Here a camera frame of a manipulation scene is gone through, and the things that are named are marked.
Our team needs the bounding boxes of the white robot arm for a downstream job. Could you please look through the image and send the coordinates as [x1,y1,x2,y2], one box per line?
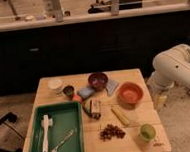
[147,44,190,93]

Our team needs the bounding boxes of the black chair base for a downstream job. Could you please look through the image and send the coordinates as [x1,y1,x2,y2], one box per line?
[0,112,25,152]

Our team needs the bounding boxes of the red tomato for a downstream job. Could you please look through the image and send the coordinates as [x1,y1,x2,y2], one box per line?
[72,94,83,104]

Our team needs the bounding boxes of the grey folded cloth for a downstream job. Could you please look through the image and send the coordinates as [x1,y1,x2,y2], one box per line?
[105,78,118,96]

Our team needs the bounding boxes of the yellow banana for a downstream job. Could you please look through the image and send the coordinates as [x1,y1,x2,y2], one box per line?
[111,107,130,126]

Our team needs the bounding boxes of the tan block with dark object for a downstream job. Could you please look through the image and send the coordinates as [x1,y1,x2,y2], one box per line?
[83,99,101,120]

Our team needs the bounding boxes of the white handled brush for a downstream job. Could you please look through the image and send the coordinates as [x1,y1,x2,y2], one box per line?
[41,115,53,152]

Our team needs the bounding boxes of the orange bowl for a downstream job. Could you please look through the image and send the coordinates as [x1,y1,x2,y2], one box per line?
[117,81,143,104]

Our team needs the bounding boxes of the metal fork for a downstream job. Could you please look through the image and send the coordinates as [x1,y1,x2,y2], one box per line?
[51,130,74,152]

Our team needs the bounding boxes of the dark red bowl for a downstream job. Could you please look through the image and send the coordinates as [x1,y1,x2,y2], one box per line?
[88,72,108,91]

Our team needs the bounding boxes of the green plastic tray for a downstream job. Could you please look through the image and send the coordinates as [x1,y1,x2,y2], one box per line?
[29,102,84,152]

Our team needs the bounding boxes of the small metal cup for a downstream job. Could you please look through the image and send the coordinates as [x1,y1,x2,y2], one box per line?
[63,85,75,99]

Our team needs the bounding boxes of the bunch of dark grapes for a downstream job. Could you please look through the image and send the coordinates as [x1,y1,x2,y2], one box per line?
[100,124,126,140]

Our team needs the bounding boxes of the white ceramic cup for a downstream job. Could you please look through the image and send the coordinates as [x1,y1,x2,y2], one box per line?
[48,79,63,94]

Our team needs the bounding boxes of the wooden folding table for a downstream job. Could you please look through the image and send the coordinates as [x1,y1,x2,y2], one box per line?
[11,65,172,152]

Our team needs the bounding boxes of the green plastic cup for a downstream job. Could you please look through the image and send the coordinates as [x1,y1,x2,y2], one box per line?
[139,123,157,142]

